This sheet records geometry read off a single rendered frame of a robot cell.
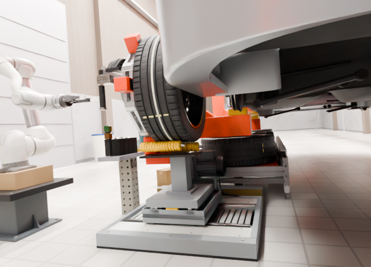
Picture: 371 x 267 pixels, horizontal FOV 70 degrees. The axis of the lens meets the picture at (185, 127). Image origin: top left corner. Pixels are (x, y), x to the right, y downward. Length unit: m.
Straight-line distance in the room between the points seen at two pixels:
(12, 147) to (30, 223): 0.51
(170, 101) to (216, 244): 0.70
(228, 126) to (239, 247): 1.00
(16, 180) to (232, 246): 1.34
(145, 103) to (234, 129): 0.88
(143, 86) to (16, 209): 1.15
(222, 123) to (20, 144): 1.41
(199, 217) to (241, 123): 0.85
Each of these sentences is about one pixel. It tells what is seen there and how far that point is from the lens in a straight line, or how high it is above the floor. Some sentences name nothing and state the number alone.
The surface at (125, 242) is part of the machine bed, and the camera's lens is 1.50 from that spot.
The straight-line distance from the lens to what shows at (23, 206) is 2.05.
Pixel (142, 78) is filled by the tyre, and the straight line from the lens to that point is 1.36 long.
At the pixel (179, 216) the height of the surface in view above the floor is 0.13.
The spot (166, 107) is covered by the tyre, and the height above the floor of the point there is 0.72.
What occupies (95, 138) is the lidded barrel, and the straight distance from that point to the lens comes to 6.34.
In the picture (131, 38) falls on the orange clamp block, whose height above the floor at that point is 1.12.
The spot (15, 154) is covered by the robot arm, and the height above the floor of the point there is 0.51.
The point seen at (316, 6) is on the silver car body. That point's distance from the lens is 0.61.
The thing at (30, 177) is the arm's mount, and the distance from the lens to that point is 2.02.
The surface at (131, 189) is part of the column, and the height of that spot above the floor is 0.19.
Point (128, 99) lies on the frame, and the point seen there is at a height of 0.78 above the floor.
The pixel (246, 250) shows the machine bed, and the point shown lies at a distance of 1.31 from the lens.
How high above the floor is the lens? 0.60
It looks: level
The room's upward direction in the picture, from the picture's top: 4 degrees counter-clockwise
